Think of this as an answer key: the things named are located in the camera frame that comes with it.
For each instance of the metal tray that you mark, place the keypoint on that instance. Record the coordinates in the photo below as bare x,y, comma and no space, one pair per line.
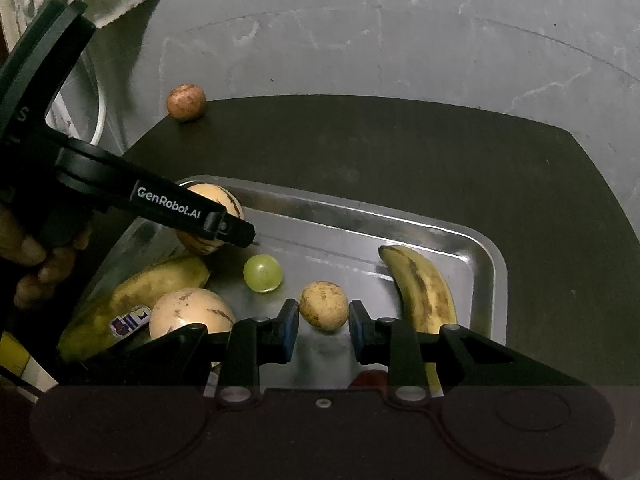
340,240

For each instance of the red cherry tomato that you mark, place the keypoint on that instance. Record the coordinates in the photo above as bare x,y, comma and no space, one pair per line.
371,377

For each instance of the spotted banana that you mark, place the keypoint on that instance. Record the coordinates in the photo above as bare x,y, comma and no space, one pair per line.
425,290

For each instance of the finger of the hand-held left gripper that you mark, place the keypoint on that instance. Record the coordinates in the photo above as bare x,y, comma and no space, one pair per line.
232,230

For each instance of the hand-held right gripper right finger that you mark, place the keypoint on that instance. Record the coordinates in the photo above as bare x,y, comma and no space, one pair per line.
356,328

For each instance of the green grape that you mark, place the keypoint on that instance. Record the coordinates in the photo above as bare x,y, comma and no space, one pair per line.
262,273

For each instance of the yellow sponge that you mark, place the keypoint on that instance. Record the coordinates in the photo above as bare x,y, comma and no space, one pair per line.
12,355

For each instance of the brown round fruit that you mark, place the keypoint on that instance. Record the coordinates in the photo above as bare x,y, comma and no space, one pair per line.
186,102

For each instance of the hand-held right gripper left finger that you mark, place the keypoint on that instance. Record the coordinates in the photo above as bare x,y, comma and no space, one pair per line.
290,326

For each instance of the yellow banana with sticker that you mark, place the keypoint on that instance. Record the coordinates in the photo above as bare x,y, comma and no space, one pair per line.
150,285

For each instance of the person's left hand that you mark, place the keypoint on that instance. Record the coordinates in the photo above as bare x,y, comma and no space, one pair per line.
25,252

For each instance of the tan longan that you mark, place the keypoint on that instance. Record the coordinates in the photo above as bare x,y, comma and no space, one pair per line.
324,306

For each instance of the striped pepino melon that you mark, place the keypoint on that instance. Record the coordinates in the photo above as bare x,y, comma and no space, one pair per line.
220,194
190,310

